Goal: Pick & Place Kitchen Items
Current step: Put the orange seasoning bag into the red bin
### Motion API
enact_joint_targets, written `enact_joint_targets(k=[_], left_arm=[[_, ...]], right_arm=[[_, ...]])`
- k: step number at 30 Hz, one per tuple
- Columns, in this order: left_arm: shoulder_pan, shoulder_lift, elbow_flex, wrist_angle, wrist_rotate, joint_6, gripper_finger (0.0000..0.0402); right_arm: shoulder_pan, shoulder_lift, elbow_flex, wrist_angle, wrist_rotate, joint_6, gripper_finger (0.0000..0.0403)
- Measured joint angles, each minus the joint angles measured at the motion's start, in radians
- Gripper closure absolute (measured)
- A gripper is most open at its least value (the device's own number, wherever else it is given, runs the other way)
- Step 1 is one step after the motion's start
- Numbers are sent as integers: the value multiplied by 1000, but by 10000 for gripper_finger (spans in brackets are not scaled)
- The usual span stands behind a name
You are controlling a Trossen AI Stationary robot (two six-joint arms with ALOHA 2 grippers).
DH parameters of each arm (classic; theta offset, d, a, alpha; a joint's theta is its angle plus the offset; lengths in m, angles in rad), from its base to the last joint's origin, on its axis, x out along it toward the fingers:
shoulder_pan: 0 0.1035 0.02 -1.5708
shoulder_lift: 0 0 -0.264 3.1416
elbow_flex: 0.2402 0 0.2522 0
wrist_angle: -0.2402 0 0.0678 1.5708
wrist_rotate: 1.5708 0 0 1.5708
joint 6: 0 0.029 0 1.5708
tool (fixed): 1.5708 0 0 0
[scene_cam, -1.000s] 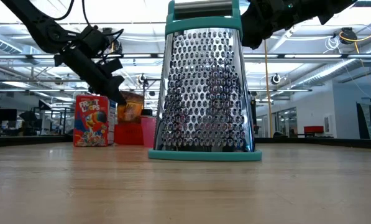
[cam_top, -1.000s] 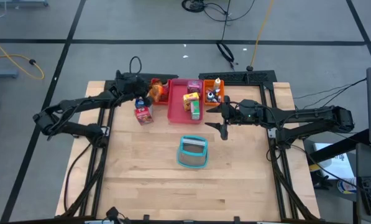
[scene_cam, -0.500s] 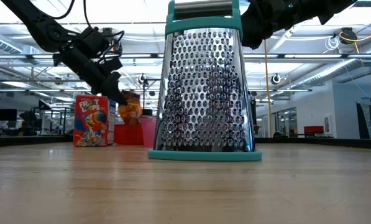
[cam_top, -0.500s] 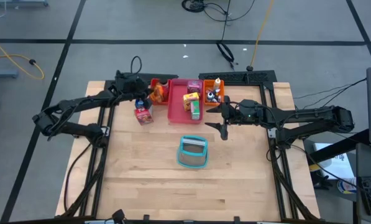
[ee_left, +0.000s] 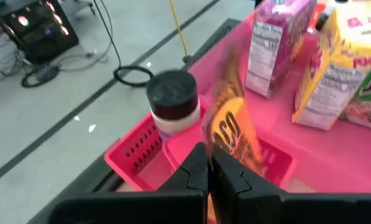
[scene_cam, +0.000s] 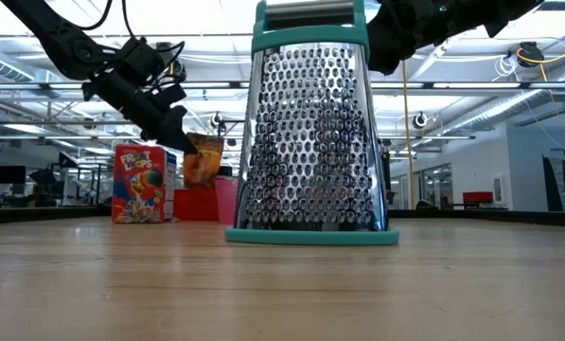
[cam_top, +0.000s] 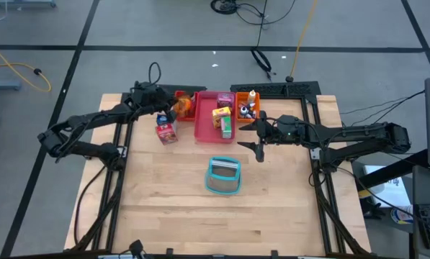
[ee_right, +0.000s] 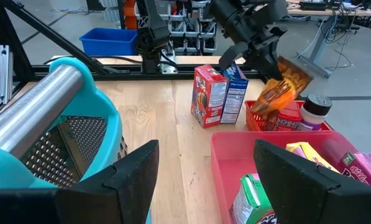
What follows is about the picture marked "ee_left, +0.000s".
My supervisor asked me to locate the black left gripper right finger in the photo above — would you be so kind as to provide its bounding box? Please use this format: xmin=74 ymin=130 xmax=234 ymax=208
xmin=210 ymin=144 xmax=371 ymax=224

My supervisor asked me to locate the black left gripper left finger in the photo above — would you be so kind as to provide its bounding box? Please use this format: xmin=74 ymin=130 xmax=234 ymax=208
xmin=49 ymin=142 xmax=209 ymax=224

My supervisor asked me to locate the orange taco seasoning packet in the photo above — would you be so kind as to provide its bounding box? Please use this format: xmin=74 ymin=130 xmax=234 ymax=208
xmin=203 ymin=43 xmax=264 ymax=224

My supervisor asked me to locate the black round cap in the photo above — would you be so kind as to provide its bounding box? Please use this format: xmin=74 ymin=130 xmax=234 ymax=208
xmin=145 ymin=69 xmax=202 ymax=138

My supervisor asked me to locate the yellow small carton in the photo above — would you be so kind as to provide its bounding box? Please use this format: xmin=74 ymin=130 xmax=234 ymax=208
xmin=291 ymin=0 xmax=371 ymax=131

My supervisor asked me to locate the purple small carton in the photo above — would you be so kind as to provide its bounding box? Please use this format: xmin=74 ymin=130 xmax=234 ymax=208
xmin=244 ymin=0 xmax=318 ymax=100

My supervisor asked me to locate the large black-nozzle colouring bottle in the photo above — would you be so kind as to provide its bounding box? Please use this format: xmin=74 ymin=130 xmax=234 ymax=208
xmin=314 ymin=0 xmax=340 ymax=32

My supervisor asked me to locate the pink plastic tray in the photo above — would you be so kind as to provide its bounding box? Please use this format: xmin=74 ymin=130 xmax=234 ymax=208
xmin=162 ymin=12 xmax=371 ymax=194

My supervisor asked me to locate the red plastic basket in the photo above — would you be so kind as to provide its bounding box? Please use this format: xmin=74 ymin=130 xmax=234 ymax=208
xmin=103 ymin=95 xmax=298 ymax=192

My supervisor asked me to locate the black computer tower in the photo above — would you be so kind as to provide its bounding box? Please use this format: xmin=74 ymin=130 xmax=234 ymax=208
xmin=0 ymin=0 xmax=80 ymax=65

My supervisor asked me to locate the black looped floor cable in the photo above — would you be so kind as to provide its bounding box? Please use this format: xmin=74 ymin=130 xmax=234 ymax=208
xmin=91 ymin=0 xmax=156 ymax=88

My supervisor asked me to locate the black coiled floor cable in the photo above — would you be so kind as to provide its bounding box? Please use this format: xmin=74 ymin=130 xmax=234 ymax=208
xmin=20 ymin=63 xmax=61 ymax=89

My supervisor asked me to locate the yellow cable with black plug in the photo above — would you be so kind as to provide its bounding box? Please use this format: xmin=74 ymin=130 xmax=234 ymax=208
xmin=168 ymin=0 xmax=194 ymax=64

